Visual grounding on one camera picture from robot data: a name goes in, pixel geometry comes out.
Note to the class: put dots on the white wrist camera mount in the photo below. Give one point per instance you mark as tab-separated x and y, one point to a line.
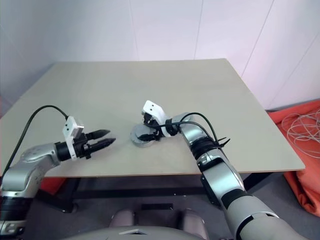
70	127
152	107

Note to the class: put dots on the grey stator housing copper windings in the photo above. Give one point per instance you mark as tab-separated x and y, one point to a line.
140	144

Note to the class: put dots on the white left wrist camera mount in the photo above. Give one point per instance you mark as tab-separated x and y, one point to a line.
70	127

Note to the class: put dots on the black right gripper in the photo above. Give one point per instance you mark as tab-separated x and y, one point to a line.
157	128

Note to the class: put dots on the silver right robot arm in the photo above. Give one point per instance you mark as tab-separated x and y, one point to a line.
220	170

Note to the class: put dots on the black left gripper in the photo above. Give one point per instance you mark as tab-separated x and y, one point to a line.
82	147

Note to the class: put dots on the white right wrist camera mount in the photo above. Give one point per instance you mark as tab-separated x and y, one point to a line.
152	107

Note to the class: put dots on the black table frame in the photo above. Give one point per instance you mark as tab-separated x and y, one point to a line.
130	193

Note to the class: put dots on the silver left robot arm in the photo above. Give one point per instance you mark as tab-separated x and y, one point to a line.
32	155

